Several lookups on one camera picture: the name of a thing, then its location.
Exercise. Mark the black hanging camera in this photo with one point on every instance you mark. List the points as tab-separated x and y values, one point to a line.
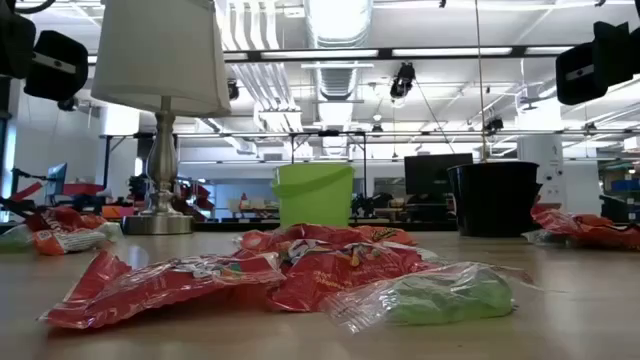
402	80

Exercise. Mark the black computer monitor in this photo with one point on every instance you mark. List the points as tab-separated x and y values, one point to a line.
430	172

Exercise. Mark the small computer monitor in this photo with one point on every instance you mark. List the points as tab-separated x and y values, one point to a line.
56	180

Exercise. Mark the green plastic bucket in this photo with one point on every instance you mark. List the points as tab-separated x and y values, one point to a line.
312	195

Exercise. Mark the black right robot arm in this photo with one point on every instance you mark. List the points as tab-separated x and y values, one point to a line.
620	55

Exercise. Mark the thin vertical pole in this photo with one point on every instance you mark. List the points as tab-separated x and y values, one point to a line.
481	100

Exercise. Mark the black background station frame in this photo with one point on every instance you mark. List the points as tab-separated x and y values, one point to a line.
400	133

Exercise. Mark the red candy pack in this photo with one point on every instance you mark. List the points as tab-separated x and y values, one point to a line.
65	219

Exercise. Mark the black plastic bucket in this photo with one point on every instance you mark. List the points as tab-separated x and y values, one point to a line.
492	200

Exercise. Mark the green clear-wrapped candy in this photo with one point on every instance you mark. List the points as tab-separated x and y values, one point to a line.
111	231
15	240
440	300

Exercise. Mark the white shade silver table lamp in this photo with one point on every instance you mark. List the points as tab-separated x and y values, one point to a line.
160	50

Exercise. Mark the red Skittles pack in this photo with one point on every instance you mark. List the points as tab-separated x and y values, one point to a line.
325	280
555	220
325	234
150	295

